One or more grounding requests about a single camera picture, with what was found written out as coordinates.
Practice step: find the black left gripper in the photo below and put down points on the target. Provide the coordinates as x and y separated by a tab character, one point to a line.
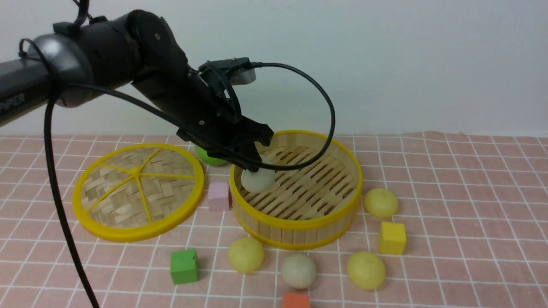
208	113

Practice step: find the white bun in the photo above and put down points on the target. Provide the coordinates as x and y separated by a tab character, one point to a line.
258	181
299	271

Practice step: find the yellow bun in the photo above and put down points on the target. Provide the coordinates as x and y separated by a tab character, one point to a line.
366	270
381	203
246	255

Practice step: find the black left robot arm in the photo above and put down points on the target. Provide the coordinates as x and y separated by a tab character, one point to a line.
140	49

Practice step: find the bamboo steamer tray yellow rim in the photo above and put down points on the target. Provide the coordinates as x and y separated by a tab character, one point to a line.
303	209

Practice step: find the woven bamboo steamer lid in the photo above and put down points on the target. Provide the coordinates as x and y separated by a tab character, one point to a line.
138	192

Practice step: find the green apple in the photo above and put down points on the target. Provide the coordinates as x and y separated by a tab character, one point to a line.
203	155

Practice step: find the pink cube block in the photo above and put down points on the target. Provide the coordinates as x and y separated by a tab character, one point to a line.
218	197

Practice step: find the green cube block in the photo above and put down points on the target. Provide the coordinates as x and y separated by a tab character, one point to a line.
184	266

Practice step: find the orange cube block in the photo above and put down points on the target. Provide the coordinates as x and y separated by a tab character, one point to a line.
295	300

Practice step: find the yellow cube block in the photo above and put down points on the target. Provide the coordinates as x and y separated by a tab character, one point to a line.
392	238

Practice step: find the pink checkered tablecloth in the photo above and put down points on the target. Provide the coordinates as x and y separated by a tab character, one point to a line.
474	208

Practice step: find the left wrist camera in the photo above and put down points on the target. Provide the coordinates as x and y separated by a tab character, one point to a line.
239	71

